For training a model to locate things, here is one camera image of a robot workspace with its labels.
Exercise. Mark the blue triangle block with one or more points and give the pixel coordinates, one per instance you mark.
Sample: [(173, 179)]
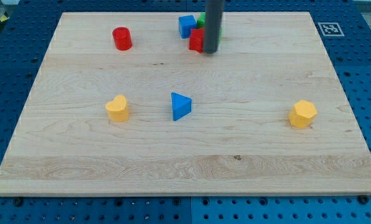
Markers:
[(181, 106)]

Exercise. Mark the light wooden board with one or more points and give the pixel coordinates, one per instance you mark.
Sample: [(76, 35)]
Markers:
[(237, 140)]

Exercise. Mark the yellow heart block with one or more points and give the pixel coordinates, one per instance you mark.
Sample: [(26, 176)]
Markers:
[(117, 109)]

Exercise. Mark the red angular block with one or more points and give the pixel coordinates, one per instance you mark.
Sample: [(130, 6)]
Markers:
[(196, 39)]

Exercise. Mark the blue cube block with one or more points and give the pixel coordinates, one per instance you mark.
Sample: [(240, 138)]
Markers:
[(186, 24)]

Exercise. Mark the green block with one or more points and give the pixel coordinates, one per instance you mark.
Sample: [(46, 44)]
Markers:
[(201, 21)]

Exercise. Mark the red cylinder block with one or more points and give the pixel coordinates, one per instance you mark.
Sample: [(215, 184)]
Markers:
[(122, 38)]

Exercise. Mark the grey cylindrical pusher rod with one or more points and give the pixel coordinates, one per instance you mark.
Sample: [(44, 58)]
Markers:
[(213, 19)]

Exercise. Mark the yellow hexagon block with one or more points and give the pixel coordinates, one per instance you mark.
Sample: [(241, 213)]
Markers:
[(302, 114)]

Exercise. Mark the white fiducial marker tag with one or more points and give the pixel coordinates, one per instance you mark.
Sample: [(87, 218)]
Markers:
[(330, 29)]

